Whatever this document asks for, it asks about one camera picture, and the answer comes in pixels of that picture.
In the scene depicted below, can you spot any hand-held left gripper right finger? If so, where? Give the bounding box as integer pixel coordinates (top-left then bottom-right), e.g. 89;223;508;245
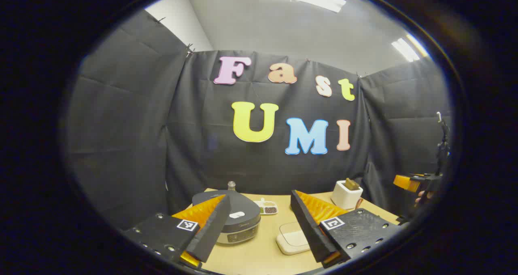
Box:
291;190;401;269

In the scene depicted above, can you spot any small ceiling light panel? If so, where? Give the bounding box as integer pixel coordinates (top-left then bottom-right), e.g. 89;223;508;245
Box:
392;34;429;62

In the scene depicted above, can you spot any white toaster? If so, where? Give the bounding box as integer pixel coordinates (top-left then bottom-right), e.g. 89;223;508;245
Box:
331;178;363;210

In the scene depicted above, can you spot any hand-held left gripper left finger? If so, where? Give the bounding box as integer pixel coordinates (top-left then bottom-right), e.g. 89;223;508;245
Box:
123;194;231;267

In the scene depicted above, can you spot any white divided grain dish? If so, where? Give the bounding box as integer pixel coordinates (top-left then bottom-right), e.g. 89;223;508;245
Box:
254;198;279;216

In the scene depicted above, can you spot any clear plastic rice container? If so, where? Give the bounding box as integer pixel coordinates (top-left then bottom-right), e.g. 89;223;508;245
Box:
276;222;312;255

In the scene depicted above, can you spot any grey rice cooker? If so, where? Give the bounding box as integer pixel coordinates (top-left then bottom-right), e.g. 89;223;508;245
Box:
191;189;261;244

